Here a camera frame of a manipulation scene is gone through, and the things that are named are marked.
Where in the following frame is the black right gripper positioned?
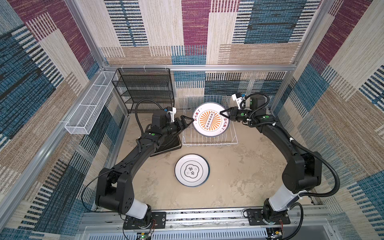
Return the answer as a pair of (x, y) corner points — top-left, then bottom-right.
(219, 106), (255, 122)

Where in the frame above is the white round plate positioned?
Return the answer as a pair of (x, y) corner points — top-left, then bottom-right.
(193, 102), (230, 137)
(175, 154), (211, 188)

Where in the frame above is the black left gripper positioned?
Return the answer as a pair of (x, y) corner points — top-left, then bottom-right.
(160, 116), (193, 138)

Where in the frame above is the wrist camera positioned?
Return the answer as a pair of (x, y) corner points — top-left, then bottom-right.
(232, 93), (247, 110)
(166, 107), (177, 123)

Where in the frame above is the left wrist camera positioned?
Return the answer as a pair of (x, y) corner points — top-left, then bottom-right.
(166, 107), (177, 123)

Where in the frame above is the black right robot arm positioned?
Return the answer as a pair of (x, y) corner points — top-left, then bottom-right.
(220, 93), (322, 213)

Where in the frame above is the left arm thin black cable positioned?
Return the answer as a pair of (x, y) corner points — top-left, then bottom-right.
(80, 98), (164, 212)

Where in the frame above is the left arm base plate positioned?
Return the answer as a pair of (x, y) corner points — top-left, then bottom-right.
(123, 212), (167, 230)

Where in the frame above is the aluminium front rail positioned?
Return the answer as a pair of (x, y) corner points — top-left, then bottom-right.
(75, 205), (342, 240)

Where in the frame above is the black mesh shelf rack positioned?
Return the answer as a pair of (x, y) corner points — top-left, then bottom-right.
(112, 68), (175, 114)

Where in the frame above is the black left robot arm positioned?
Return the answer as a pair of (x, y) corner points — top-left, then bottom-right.
(95, 109), (194, 220)

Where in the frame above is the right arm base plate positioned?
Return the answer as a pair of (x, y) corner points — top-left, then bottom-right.
(243, 209), (291, 226)

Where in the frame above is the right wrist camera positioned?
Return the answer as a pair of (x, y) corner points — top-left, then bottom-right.
(232, 93), (247, 110)

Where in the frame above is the white wire wall basket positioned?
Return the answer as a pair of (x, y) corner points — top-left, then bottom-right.
(65, 71), (115, 135)

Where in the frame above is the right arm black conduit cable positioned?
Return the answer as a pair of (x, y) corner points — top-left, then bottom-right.
(239, 92), (341, 198)

